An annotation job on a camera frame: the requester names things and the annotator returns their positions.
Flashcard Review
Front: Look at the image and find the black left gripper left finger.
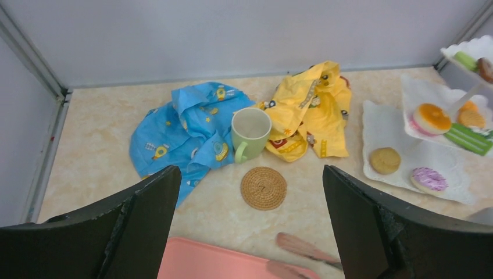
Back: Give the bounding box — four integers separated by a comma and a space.
1, 166, 181, 278

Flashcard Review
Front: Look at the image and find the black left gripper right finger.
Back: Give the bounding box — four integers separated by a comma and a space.
323, 165, 492, 278

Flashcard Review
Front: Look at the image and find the purple sprinkled donut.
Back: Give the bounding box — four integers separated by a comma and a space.
410, 167, 449, 196

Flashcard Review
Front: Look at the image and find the round tan muffin cake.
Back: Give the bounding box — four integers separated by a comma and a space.
369, 147, 401, 175

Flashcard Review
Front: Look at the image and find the metal tongs white handle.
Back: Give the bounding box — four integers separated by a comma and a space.
266, 232, 343, 278

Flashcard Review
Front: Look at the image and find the yellow orange pastry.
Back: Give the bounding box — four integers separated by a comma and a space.
410, 103, 452, 137

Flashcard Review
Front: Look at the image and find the green cake slice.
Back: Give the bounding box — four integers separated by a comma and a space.
444, 123, 492, 156

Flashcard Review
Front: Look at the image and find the round yellow cracker biscuit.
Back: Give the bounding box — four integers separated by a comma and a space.
457, 110, 485, 128

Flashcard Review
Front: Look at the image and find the green round macaron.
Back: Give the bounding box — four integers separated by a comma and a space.
453, 51, 478, 72

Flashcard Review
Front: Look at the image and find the brown heart cookie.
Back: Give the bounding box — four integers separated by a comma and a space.
477, 57, 493, 84

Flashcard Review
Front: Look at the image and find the orange star cookie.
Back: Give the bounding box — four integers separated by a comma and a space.
459, 100, 478, 112

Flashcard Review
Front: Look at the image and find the pink plastic tray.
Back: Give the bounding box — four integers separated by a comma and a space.
157, 237, 322, 279

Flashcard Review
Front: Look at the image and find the white tiered dessert stand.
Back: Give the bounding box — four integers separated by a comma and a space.
361, 34, 493, 206

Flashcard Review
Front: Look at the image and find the blue patterned cloth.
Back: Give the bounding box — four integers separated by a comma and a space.
129, 82, 254, 205

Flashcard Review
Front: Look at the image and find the woven rattan coaster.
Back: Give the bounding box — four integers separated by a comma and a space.
240, 167, 287, 211

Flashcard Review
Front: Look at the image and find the yellow patterned cloth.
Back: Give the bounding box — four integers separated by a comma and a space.
255, 61, 352, 162

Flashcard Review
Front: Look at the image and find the green mug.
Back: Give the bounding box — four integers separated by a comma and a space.
231, 108, 272, 164

